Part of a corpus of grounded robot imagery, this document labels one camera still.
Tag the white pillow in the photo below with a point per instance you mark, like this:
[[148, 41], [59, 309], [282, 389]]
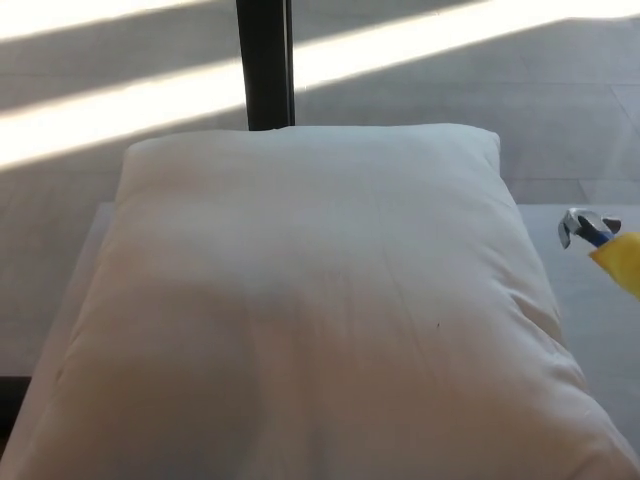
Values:
[[310, 310]]

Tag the black vertical post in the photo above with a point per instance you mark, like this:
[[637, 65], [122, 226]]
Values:
[[265, 65]]

